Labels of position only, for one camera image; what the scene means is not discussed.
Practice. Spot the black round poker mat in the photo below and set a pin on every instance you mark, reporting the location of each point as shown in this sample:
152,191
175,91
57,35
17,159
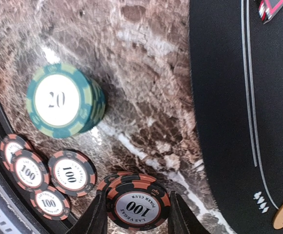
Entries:
237,83

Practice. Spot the red triangle all-in marker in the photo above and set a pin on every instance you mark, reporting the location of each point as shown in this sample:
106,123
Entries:
268,9

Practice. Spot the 100 chip on rail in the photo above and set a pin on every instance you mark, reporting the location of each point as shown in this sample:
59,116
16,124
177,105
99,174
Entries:
10,144

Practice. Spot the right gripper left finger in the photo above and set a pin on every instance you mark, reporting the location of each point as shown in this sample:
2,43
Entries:
94,219

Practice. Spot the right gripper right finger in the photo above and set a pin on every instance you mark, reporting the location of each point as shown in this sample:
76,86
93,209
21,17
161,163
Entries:
181,220

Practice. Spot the green 20 chip stack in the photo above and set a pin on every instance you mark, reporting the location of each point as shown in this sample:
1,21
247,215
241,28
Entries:
63,102

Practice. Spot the black orange 100 chip stack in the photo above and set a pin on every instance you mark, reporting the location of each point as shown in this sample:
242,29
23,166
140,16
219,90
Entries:
135,201

